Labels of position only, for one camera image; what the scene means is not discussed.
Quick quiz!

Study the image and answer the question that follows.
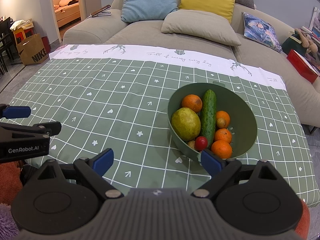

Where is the orange tangerine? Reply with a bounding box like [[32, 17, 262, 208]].
[[181, 94, 202, 113], [211, 140, 233, 159], [214, 128, 232, 144], [216, 111, 231, 128]]

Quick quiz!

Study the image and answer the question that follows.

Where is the small red fruit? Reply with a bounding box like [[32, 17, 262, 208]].
[[194, 136, 208, 152]]

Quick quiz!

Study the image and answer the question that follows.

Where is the brown longan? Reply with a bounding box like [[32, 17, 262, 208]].
[[216, 118, 227, 128], [188, 140, 195, 150]]

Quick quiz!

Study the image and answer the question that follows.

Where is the yellow-green pear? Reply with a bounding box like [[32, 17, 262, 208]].
[[170, 107, 201, 141]]

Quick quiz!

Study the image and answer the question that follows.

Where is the green cucumber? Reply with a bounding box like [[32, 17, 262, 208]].
[[201, 89, 216, 148]]

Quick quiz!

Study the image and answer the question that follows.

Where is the orange tangerine back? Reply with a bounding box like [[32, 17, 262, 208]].
[[181, 94, 202, 113]]

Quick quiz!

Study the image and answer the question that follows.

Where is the laptop on sofa arm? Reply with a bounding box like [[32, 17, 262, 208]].
[[87, 4, 112, 18]]

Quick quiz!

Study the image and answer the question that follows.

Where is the bed in back room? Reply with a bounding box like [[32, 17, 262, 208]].
[[53, 0, 80, 28]]

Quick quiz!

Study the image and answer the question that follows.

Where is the green colander bowl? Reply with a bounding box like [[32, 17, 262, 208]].
[[167, 82, 258, 161]]

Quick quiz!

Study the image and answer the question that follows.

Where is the brown Nike paper bag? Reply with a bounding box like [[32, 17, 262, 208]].
[[17, 34, 48, 66]]

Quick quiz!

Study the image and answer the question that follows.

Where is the black dining chair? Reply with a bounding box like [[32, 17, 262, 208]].
[[0, 17, 14, 75]]

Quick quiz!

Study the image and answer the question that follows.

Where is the green checked tablecloth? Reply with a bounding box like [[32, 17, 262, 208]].
[[11, 44, 319, 206]]

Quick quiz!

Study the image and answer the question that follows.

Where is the red stool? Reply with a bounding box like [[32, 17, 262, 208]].
[[13, 28, 34, 44]]

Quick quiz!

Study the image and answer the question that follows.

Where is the beige sofa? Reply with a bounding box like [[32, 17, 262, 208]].
[[63, 0, 319, 127]]

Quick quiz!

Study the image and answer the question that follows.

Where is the red box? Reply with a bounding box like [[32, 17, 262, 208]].
[[287, 49, 319, 84]]

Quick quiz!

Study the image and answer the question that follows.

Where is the dark green bag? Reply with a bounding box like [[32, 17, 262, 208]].
[[281, 31, 307, 56]]

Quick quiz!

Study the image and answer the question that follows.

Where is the blue patterned cushion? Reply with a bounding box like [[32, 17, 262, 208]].
[[242, 12, 282, 53]]

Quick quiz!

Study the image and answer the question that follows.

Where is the beige cushion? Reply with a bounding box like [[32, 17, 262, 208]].
[[161, 9, 241, 47]]

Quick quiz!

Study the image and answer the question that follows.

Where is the plush toy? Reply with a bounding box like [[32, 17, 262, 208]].
[[295, 28, 318, 54]]

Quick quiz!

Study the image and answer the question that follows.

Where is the stack of books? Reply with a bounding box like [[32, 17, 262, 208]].
[[299, 6, 320, 75]]

